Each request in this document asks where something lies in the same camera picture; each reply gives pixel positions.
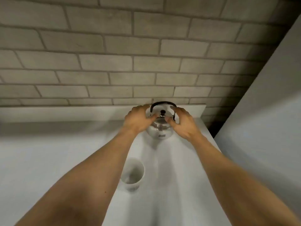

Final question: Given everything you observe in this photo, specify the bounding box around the person's left hand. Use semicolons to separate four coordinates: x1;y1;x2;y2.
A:
124;105;157;135

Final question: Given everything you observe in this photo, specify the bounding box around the person's right hand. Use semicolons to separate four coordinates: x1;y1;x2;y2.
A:
165;106;203;142

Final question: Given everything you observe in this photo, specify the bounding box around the steel kettle with black handle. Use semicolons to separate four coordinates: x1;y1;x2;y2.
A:
145;102;177;140

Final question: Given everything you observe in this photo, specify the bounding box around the person's left forearm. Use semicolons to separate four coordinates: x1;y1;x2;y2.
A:
14;127;142;226

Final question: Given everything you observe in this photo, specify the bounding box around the person's right forearm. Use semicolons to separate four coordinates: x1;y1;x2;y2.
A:
188;135;301;226

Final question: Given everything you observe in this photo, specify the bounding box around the steel kettle lid black knob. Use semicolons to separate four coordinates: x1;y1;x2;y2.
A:
152;110;172;125

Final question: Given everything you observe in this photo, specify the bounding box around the white cup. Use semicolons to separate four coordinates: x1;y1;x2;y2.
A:
120;158;145;192

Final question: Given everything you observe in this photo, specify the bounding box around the white cabinet side panel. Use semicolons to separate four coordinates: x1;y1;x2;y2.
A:
213;20;301;211

